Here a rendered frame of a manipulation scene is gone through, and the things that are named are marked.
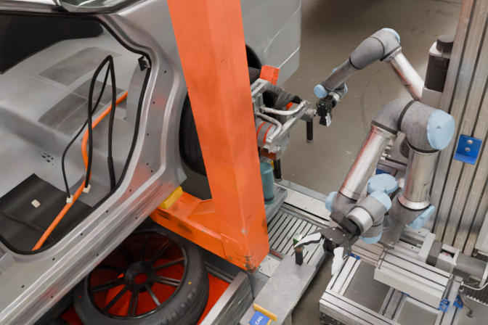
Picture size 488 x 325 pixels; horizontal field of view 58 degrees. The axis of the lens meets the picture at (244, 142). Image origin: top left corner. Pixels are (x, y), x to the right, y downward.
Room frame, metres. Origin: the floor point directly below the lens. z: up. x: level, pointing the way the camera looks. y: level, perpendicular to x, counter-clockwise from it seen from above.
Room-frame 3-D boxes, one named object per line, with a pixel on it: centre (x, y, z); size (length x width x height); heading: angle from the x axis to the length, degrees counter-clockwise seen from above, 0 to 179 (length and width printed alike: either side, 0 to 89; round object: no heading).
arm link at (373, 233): (0.96, -0.38, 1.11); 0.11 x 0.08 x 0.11; 36
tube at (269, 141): (1.72, -0.11, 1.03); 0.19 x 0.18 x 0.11; 50
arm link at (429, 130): (1.10, -0.61, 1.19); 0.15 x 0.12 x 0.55; 36
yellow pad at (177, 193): (1.65, 0.45, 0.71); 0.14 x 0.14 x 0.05; 50
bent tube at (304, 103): (1.88, -0.23, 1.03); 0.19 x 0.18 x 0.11; 50
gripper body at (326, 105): (2.01, -0.49, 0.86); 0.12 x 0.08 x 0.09; 140
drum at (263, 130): (1.83, -0.13, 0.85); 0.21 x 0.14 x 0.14; 50
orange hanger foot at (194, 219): (1.55, 0.32, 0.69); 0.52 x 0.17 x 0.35; 50
